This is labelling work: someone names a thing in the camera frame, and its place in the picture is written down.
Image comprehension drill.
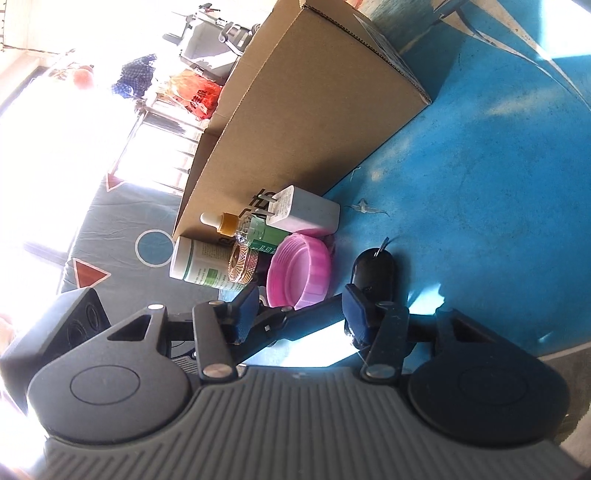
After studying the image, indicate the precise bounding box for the red plastic bag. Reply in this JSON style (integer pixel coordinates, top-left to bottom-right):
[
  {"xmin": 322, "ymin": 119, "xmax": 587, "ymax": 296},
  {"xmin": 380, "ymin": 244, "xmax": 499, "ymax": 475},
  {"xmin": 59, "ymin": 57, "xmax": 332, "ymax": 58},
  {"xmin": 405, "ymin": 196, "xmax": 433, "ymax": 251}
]
[{"xmin": 168, "ymin": 69, "xmax": 221, "ymax": 121}]

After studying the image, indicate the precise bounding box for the blue printed blanket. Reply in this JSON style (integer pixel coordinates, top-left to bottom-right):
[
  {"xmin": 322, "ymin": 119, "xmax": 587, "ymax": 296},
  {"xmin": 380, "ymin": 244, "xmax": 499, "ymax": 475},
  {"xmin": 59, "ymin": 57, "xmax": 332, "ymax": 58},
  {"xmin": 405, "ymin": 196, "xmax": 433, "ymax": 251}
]
[{"xmin": 55, "ymin": 173, "xmax": 204, "ymax": 296}]

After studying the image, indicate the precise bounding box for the black cylindrical tube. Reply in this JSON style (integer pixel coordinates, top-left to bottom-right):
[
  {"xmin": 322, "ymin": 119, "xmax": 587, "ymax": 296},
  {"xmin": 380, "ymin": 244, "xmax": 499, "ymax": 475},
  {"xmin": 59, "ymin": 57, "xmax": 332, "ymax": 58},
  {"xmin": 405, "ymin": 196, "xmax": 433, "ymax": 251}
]
[{"xmin": 352, "ymin": 247, "xmax": 398, "ymax": 303}]

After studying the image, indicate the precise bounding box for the metal railing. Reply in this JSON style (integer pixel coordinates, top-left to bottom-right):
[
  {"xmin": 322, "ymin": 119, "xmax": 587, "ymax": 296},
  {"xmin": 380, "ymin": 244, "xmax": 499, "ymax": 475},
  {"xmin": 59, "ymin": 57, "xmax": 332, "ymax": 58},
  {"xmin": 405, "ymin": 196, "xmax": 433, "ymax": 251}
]
[{"xmin": 111, "ymin": 92, "xmax": 206, "ymax": 197}]

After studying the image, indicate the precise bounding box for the black jar with gold lid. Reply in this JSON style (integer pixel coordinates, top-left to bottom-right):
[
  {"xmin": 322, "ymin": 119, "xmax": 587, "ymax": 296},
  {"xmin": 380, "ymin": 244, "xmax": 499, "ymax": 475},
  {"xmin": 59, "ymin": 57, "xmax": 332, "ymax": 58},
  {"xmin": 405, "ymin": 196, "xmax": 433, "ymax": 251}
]
[{"xmin": 228, "ymin": 244, "xmax": 271, "ymax": 283}]

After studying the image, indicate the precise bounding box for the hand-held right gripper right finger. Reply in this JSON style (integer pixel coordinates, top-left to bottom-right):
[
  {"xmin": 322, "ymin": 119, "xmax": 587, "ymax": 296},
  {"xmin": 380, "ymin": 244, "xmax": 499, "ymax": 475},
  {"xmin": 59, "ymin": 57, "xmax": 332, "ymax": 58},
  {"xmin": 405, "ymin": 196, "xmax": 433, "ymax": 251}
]
[{"xmin": 344, "ymin": 284, "xmax": 495, "ymax": 382}]

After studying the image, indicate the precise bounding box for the white pill bottle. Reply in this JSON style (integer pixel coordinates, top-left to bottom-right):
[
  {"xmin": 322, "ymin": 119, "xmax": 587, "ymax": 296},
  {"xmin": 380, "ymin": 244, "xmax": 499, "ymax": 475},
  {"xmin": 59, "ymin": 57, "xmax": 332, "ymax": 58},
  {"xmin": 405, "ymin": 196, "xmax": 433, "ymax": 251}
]
[{"xmin": 169, "ymin": 236, "xmax": 241, "ymax": 291}]

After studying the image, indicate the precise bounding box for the pink plastic lid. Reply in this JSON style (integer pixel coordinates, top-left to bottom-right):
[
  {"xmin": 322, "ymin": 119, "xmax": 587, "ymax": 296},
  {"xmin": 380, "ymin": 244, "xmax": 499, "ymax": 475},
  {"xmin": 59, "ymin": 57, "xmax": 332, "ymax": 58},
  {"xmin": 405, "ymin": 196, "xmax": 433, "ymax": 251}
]
[{"xmin": 267, "ymin": 233, "xmax": 334, "ymax": 310}]

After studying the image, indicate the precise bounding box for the white plug charger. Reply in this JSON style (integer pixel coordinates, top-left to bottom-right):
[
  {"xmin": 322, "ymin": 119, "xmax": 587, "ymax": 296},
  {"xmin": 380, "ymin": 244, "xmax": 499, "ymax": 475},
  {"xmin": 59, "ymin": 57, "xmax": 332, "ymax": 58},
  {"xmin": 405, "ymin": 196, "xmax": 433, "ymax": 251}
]
[{"xmin": 256, "ymin": 185, "xmax": 341, "ymax": 234}]

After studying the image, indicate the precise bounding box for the white thread scrap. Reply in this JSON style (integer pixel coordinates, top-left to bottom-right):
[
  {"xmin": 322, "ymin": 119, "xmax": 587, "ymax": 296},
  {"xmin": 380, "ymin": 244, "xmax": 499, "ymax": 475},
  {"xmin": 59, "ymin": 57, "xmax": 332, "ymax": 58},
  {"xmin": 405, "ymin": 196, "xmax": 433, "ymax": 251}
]
[{"xmin": 350, "ymin": 198, "xmax": 389, "ymax": 219}]

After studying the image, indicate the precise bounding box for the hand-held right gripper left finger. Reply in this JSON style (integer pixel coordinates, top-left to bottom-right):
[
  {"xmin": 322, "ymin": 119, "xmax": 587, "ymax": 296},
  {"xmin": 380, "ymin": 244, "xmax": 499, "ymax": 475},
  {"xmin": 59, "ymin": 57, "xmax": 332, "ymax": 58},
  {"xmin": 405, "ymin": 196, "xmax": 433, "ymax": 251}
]
[{"xmin": 107, "ymin": 284, "xmax": 260, "ymax": 380}]

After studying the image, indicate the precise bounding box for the brown cardboard box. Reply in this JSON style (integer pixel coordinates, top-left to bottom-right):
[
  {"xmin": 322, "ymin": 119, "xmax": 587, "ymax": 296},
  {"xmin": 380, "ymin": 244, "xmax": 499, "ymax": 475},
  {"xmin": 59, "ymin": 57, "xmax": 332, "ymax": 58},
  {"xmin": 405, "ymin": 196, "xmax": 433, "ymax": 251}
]
[{"xmin": 172, "ymin": 0, "xmax": 432, "ymax": 238}]

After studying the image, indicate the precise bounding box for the blue checkered garment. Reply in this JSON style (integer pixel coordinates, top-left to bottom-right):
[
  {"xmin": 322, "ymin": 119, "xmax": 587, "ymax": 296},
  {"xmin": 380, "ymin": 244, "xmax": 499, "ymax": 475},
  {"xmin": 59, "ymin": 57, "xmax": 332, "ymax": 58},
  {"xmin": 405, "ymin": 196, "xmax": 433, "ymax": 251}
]
[{"xmin": 113, "ymin": 54, "xmax": 158, "ymax": 97}]

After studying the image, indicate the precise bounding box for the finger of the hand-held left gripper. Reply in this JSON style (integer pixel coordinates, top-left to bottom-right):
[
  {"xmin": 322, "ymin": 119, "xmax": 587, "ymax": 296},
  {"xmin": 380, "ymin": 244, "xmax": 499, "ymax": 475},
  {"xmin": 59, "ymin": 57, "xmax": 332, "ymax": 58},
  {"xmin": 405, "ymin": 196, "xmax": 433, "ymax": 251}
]
[
  {"xmin": 255, "ymin": 295, "xmax": 291, "ymax": 324},
  {"xmin": 233, "ymin": 295, "xmax": 348, "ymax": 366}
]

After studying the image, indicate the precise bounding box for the green glass dropper bottle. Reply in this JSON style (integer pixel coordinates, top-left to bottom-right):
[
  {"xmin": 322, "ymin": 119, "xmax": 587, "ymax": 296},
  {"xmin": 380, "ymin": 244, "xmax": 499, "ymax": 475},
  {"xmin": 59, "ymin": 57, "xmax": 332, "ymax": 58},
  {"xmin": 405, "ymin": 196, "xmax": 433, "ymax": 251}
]
[{"xmin": 199, "ymin": 211, "xmax": 289, "ymax": 254}]

